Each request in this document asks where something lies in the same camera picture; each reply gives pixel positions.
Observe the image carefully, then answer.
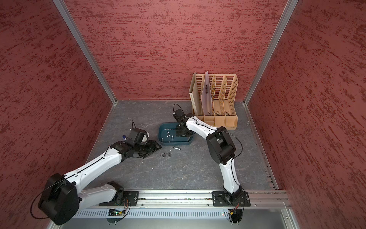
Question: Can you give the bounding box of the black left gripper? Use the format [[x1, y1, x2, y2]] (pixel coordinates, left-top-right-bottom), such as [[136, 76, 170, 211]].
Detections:
[[134, 140, 162, 158]]

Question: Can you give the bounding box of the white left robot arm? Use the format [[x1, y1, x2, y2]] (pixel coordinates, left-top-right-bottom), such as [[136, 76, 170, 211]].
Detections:
[[36, 128, 161, 225]]

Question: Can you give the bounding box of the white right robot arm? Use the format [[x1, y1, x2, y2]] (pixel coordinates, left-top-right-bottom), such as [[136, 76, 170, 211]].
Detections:
[[173, 109, 244, 205]]

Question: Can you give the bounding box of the teal plastic storage box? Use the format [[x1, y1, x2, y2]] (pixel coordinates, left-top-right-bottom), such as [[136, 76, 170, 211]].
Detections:
[[158, 122, 193, 146]]

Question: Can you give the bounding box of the white folder in organizer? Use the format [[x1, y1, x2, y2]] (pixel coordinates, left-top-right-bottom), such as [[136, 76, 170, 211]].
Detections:
[[189, 73, 201, 115]]

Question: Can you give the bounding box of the purple folder in organizer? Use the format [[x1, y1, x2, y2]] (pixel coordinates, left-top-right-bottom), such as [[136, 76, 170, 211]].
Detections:
[[201, 71, 212, 115]]

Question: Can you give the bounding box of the beige plastic file organizer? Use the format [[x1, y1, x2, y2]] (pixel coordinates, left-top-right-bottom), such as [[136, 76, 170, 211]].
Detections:
[[192, 73, 238, 130]]

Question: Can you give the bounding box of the aluminium front rail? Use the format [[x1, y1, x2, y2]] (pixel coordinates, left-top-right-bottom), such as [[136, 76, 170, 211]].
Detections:
[[61, 189, 300, 229]]

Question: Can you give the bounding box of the aluminium corner post right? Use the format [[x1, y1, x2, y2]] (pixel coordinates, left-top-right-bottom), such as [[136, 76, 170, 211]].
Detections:
[[244, 0, 298, 107]]

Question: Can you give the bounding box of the aluminium corner post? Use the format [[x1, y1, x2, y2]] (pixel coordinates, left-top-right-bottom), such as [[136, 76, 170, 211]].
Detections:
[[244, 0, 298, 107], [52, 0, 118, 106]]

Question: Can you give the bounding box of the aluminium corner post left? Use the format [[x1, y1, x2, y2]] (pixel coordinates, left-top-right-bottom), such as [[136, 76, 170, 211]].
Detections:
[[52, 0, 118, 106]]

